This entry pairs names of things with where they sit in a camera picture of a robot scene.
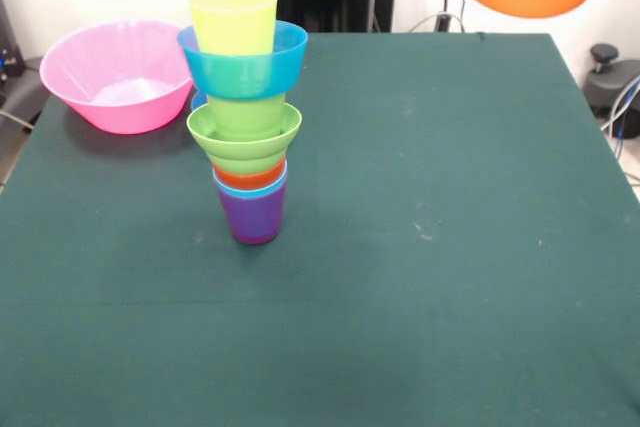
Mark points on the black device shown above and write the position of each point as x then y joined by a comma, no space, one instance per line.
10,62

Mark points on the dark green table cloth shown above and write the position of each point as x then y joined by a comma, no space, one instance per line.
320,322

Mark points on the purple cup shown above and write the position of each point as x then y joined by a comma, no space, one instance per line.
252,217

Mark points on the blue bowl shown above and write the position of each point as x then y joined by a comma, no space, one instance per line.
240,77
197,101

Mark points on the large pink bowl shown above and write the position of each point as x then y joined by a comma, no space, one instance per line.
75,77

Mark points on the black office chair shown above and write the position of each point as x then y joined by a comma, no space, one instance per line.
615,82

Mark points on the orange cup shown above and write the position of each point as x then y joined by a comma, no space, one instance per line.
245,179

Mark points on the blue cup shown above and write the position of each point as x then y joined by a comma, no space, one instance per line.
250,192

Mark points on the yellow-green cup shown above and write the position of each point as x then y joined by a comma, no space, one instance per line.
235,27

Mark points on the green bowl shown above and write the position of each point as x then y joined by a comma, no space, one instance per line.
245,152

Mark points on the black plug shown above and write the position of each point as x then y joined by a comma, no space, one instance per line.
443,22

